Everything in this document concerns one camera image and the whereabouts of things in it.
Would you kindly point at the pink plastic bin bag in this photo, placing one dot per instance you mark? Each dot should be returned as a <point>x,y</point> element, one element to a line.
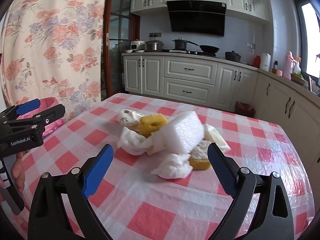
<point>50,102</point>

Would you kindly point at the small dark bottle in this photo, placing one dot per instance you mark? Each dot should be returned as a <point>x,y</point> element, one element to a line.
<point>275,65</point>

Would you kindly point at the wood framed glass door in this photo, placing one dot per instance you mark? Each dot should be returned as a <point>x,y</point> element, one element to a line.
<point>107,75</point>

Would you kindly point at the white tissue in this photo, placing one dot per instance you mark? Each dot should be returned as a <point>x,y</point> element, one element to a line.
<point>172,167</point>
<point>135,142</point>

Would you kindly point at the white dish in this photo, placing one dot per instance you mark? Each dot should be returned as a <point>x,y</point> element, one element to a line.
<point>135,51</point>

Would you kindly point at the dark wall socket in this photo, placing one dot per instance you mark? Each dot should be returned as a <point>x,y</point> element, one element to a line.
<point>155,34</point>

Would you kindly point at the red jug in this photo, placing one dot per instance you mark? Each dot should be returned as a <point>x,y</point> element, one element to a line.
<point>256,61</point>

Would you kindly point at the white rice cooker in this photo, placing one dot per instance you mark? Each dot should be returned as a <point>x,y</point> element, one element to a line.
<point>138,45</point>

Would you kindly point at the small pink cup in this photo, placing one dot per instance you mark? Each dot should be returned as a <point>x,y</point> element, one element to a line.
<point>279,73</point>

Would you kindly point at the white wall socket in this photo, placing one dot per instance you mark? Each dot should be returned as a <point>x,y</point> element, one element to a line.
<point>250,45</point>

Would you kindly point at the basket of greens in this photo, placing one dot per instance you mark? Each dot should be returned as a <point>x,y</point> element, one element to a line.
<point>297,77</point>

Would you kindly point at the brown waste bin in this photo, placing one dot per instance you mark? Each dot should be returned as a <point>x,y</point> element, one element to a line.
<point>245,110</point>

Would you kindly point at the floral curtain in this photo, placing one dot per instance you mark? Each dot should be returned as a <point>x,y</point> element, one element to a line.
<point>57,42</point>

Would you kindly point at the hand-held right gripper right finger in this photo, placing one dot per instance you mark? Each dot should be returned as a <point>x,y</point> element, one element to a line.
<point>221,168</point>

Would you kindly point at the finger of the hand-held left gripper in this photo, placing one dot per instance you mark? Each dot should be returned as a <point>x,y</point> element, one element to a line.
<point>53,115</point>
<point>27,107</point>

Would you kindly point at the cream base cabinet with drawers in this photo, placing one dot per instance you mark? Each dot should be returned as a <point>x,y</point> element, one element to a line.
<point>187,67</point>

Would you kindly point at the window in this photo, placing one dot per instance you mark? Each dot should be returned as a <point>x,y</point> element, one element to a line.
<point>310,42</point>

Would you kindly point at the yellow scouring sponge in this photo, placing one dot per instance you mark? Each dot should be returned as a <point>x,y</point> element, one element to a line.
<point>198,160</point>

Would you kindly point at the black saucepan with lid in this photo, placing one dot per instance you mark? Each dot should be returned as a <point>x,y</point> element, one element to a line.
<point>180,44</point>

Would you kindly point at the white plastic packet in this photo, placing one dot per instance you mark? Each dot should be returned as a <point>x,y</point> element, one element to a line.
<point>215,135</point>

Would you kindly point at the pink thermos flask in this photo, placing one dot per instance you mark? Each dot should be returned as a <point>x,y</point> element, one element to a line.
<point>290,65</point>

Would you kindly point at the person's left hand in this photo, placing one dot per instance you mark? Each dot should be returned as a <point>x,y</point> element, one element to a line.
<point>18,172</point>

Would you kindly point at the white electric kettle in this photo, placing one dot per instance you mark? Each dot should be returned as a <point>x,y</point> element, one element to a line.
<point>265,61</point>

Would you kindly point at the black casserole pot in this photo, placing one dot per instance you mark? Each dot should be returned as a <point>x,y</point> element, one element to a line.
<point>233,56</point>

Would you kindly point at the red checkered tablecloth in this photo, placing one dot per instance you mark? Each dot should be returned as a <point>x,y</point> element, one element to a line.
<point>150,205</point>

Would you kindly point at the spray bottle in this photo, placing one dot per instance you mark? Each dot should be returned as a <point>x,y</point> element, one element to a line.
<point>297,67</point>

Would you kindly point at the white foam block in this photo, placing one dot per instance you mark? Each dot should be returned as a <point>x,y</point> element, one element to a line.
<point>182,132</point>

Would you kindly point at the black frying pan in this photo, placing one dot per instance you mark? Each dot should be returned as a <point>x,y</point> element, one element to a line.
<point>209,48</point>

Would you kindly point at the steel pressure cooker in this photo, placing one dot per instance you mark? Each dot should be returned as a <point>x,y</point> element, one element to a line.
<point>153,46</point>

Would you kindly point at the gas hob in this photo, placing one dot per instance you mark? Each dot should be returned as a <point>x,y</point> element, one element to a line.
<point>192,52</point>

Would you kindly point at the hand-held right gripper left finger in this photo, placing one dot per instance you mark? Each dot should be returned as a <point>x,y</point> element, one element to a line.
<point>98,171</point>

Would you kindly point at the cream base cabinet row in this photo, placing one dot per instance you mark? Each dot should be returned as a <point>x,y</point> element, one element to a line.
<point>277,100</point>

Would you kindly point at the black range hood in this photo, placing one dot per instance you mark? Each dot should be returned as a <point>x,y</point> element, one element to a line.
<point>197,17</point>

